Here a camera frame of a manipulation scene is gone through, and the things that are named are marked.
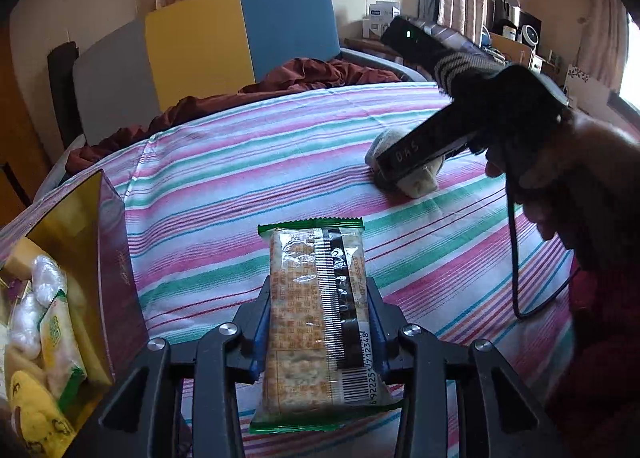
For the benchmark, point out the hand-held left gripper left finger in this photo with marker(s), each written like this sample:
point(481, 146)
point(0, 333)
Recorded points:
point(259, 338)

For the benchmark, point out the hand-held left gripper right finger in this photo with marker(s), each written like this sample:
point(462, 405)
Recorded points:
point(378, 338)

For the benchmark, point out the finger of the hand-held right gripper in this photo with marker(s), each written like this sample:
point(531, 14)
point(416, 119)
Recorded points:
point(392, 163)

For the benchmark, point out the grey sock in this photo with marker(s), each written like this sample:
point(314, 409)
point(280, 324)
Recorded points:
point(420, 183)

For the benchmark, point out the green-edged cracker packet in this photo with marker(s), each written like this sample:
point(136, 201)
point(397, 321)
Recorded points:
point(310, 318)

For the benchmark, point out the gold-lined storage box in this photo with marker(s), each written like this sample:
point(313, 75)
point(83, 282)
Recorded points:
point(112, 258)

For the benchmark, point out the green label snack packet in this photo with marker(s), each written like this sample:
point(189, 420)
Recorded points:
point(60, 343)

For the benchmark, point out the white plastic-wrapped ball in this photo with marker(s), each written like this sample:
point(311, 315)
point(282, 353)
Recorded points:
point(47, 275)
point(25, 323)

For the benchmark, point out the yellow snack packet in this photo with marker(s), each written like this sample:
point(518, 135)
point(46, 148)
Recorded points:
point(35, 413)

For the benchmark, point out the yellow sponge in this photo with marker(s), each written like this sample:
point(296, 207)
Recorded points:
point(22, 258)

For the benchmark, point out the person's right hand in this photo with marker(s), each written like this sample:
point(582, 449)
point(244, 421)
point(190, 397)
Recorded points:
point(590, 173)

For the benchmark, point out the brown cardboard box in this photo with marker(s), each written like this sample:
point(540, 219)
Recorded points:
point(505, 44)

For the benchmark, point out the white cabinet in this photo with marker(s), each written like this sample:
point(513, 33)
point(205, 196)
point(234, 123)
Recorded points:
point(542, 64)

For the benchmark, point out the white round fan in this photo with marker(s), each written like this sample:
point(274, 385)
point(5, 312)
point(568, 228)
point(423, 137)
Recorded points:
point(530, 34)

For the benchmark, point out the floral cardboard panel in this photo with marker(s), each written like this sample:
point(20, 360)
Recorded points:
point(587, 80)

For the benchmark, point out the black speaker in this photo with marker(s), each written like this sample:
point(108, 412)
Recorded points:
point(502, 8)

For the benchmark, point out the striped bedsheet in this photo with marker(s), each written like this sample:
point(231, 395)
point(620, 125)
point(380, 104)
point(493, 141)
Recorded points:
point(300, 163)

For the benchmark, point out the maroon blanket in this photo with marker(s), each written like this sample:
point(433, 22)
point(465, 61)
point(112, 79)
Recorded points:
point(310, 75)

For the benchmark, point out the wooden desk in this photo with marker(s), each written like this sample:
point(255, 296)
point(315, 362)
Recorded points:
point(365, 44)

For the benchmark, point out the pink floral curtain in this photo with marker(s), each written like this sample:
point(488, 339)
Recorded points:
point(602, 28)

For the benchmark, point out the window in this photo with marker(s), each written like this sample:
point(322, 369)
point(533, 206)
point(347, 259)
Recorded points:
point(631, 63)

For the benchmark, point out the white carton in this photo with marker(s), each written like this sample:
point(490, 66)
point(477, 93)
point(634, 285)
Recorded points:
point(377, 20)

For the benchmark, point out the grey yellow blue armchair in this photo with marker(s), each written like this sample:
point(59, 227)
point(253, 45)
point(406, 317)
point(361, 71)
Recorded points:
point(200, 48)

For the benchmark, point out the person's red garment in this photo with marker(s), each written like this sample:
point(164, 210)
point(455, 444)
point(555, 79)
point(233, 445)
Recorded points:
point(600, 378)

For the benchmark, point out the wooden wardrobe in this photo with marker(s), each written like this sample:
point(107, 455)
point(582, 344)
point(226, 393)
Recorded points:
point(15, 138)

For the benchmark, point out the black rolled mat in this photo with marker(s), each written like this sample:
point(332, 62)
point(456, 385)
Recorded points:
point(62, 88)

